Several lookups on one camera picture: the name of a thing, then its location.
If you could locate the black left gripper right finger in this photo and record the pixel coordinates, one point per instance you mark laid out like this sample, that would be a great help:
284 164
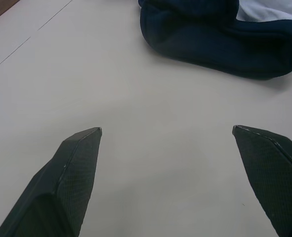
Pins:
274 177

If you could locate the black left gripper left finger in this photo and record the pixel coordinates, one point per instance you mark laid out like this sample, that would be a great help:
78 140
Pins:
61 187

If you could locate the navy and white zip jacket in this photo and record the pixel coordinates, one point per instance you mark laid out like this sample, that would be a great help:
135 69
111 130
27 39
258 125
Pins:
210 37

